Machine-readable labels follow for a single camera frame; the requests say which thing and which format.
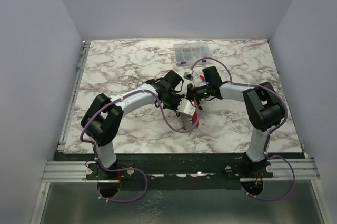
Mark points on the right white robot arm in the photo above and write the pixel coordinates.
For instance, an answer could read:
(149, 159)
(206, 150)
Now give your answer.
(266, 110)

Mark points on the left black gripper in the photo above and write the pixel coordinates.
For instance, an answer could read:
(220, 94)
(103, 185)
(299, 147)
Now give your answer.
(175, 108)

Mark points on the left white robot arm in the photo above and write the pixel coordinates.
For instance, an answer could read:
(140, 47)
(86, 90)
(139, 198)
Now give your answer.
(102, 120)

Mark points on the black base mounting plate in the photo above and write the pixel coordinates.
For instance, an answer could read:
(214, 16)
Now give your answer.
(180, 171)

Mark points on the left side metal rail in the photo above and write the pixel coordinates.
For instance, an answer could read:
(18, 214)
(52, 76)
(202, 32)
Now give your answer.
(79, 73)

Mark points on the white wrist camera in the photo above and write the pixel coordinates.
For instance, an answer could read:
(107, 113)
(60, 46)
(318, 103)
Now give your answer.
(187, 107)
(188, 76)

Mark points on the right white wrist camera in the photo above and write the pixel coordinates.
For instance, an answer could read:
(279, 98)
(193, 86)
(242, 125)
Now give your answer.
(188, 76)

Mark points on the clear plastic screw box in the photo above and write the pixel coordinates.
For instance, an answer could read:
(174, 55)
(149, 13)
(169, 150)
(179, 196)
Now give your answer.
(189, 53)

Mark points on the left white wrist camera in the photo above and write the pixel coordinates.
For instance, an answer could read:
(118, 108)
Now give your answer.
(187, 107)

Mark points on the aluminium frame rail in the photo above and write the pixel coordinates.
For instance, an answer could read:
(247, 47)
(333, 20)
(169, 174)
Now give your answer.
(75, 172)

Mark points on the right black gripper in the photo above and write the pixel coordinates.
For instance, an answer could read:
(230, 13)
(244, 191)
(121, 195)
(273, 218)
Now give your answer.
(191, 91)

